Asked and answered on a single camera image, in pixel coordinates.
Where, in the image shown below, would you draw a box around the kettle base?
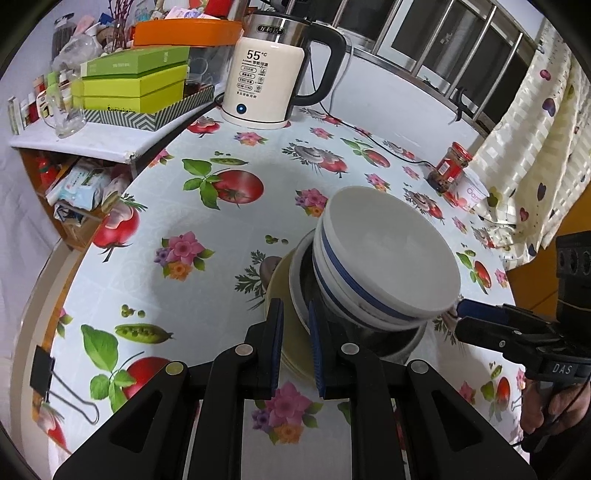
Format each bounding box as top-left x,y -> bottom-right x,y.
219,104 -> 293,131

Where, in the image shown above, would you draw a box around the red label sauce jar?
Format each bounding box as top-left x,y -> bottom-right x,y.
427,141 -> 474,193

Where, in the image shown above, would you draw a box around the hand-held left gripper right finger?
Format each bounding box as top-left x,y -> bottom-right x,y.
307,299 -> 539,480

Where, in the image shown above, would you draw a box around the large beige plate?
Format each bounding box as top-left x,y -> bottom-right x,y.
263,251 -> 324,385

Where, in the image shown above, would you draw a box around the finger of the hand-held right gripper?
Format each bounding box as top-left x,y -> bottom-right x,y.
457,298 -> 556,334
454,315 -> 556,366

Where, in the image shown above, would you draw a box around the person's right hand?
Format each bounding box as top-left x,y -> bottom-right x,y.
522,375 -> 591,435

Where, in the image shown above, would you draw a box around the orange box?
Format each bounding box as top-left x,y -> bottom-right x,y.
133,19 -> 245,48

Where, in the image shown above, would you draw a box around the purple blossom branches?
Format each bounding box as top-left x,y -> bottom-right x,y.
108,0 -> 139,49

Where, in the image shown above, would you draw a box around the white shelf board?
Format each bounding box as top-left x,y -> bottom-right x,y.
9,99 -> 218,163

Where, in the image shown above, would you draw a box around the lime green flat box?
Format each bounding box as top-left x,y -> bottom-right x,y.
82,65 -> 190,99
83,80 -> 186,114

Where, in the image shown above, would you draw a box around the glass mug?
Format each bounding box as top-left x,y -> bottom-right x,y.
41,90 -> 88,139

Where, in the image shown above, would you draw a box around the brown wooden panel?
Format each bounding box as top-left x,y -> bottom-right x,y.
505,175 -> 591,319

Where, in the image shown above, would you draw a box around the black hook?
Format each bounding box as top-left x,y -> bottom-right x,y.
450,85 -> 468,125

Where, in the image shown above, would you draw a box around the clear plastic bag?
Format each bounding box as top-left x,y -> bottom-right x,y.
51,18 -> 116,70

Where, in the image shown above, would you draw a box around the white yogurt cup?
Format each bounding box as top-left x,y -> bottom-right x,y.
455,171 -> 490,212

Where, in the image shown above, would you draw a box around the cream electric kettle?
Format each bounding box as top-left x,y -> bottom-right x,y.
222,11 -> 347,125

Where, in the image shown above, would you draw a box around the green boxes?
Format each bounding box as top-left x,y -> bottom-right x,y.
81,46 -> 191,78

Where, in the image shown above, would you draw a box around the stainless steel bowl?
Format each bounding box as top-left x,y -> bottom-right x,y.
288,231 -> 428,365

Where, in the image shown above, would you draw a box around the white green packet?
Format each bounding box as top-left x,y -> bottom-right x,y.
55,165 -> 114,209

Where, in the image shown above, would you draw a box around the cream heart print curtain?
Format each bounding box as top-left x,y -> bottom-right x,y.
466,28 -> 591,266

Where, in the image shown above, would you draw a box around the metal rack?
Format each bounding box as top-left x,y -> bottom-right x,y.
295,0 -> 546,139

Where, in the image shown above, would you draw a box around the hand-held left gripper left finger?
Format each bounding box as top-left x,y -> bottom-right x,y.
53,298 -> 286,480

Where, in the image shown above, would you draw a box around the black binder clip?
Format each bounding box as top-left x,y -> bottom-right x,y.
29,346 -> 100,425

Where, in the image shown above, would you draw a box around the white bowl blue stripe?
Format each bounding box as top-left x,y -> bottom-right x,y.
314,186 -> 462,322
313,226 -> 445,333

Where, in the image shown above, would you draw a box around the black white striped box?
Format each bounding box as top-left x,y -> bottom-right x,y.
83,85 -> 215,133

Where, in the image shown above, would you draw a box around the black power cable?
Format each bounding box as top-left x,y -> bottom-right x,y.
318,106 -> 435,168

